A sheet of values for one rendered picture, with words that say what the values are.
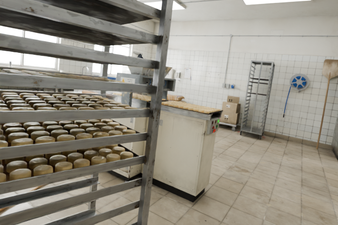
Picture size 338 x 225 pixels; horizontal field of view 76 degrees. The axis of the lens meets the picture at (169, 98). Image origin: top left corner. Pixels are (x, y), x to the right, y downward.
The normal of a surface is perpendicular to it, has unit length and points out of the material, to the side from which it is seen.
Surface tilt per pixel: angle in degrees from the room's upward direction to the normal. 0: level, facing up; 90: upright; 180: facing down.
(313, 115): 90
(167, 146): 90
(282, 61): 90
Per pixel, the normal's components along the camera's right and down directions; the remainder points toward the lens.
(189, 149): -0.53, 0.02
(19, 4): 0.66, 0.15
